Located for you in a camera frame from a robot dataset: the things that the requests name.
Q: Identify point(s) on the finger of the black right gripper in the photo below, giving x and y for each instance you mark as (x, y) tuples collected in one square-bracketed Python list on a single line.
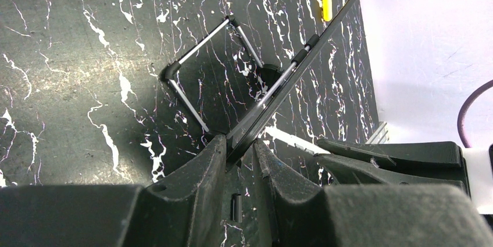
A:
[(350, 171), (446, 155)]

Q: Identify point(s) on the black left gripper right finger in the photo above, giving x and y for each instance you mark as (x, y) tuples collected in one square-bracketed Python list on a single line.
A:
[(388, 212)]

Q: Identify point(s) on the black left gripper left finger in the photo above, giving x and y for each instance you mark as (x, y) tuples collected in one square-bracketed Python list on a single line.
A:
[(182, 209)]

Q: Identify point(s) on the white whiteboard marker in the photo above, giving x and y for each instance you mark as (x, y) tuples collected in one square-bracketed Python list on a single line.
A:
[(295, 142)]

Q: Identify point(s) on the black marker cap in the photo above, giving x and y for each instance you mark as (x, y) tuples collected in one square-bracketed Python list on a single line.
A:
[(236, 208)]

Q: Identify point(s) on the small whiteboard black frame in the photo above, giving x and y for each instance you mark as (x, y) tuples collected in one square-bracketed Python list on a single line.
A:
[(282, 87)]

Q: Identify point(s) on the aluminium rail right side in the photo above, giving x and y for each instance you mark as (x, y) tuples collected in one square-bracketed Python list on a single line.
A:
[(381, 134)]

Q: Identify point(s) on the whiteboard metal wire stand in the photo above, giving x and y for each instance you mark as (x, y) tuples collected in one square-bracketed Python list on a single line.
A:
[(214, 83)]

